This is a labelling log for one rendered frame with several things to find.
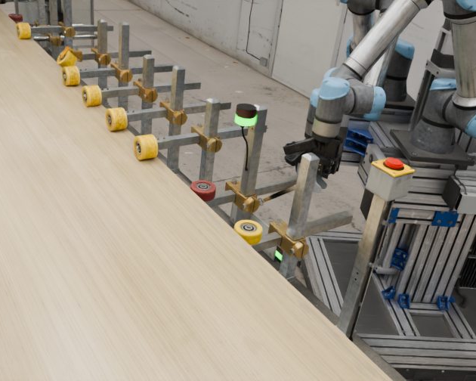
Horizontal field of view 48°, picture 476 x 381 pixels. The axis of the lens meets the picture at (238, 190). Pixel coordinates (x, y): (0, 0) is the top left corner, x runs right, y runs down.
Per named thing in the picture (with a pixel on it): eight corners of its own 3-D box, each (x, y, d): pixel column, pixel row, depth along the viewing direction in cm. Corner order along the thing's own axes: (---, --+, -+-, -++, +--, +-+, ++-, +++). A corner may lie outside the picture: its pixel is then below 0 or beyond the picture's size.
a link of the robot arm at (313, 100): (338, 90, 178) (331, 97, 171) (332, 120, 183) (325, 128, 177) (316, 85, 181) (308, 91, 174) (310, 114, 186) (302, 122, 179)
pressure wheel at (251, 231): (232, 248, 157) (236, 215, 152) (258, 253, 157) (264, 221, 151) (227, 264, 151) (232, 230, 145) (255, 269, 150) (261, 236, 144)
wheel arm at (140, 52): (149, 54, 274) (149, 48, 273) (151, 56, 272) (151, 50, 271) (79, 58, 255) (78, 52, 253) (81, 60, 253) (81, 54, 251)
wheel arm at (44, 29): (111, 29, 309) (111, 23, 307) (113, 31, 306) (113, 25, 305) (22, 32, 282) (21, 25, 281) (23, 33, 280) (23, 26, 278)
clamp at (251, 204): (236, 192, 182) (237, 179, 180) (258, 211, 173) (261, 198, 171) (222, 195, 179) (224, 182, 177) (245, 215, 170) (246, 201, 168)
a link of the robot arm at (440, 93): (443, 110, 185) (455, 72, 179) (468, 125, 175) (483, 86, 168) (414, 111, 181) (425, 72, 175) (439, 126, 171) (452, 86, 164)
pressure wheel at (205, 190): (204, 207, 176) (208, 176, 170) (217, 219, 170) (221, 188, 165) (183, 212, 172) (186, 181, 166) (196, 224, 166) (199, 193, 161)
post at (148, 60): (146, 159, 238) (150, 54, 215) (149, 162, 236) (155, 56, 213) (139, 160, 237) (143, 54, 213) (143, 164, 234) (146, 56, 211)
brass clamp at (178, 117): (171, 111, 212) (172, 100, 210) (187, 124, 203) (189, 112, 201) (157, 113, 209) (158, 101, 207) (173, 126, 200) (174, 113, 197)
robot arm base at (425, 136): (443, 137, 191) (452, 111, 186) (461, 155, 178) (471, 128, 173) (403, 133, 189) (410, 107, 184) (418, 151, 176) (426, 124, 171)
